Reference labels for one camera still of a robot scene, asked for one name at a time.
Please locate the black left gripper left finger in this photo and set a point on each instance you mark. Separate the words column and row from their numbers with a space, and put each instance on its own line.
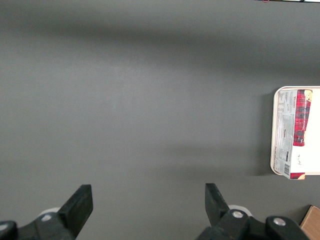
column 75, row 207

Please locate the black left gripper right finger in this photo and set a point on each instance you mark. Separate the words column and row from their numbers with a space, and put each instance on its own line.
column 217, row 212

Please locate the cream plastic tray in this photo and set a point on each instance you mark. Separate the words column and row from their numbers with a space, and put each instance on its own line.
column 312, row 155

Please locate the wooden drawer cabinet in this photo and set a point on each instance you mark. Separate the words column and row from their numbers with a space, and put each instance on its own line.
column 312, row 225

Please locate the red tartan cookie box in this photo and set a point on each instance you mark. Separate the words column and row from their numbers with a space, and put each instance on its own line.
column 301, row 117

